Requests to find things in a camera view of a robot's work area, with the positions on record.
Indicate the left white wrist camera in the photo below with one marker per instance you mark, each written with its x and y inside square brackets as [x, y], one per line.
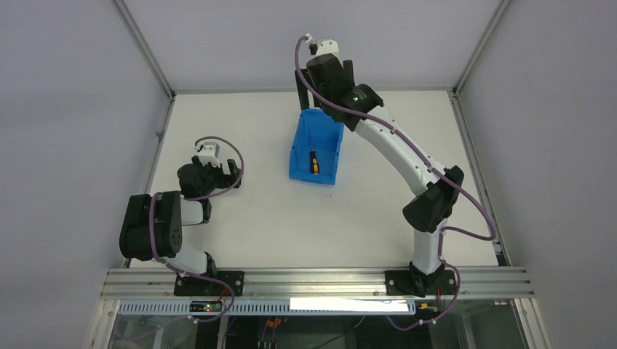
[208, 154]

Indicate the blue plastic bin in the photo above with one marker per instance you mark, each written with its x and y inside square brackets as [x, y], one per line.
[327, 137]

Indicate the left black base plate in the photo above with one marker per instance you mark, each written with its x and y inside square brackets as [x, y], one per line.
[195, 287]

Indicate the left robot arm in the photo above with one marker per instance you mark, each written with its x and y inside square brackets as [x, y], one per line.
[153, 224]

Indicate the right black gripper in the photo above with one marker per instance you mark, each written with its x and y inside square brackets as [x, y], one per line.
[323, 69]

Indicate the white slotted cable duct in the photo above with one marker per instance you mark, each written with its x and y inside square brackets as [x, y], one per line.
[293, 307]

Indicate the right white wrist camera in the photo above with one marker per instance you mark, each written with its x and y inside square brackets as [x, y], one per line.
[328, 46]

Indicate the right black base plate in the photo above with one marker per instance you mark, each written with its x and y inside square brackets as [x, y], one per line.
[404, 283]

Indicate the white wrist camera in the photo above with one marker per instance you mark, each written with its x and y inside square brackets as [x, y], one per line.
[328, 46]
[208, 154]

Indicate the green circuit board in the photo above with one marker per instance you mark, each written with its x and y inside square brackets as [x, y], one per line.
[205, 307]

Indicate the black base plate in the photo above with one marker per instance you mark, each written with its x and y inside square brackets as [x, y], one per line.
[404, 283]
[195, 287]

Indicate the black yellow screwdriver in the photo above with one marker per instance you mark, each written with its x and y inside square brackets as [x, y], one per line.
[315, 169]

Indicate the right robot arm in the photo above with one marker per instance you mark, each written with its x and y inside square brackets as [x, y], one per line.
[363, 112]

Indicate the aluminium front rail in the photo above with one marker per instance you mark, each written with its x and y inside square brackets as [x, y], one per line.
[474, 283]

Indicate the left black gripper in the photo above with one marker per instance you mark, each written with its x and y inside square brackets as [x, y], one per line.
[220, 173]

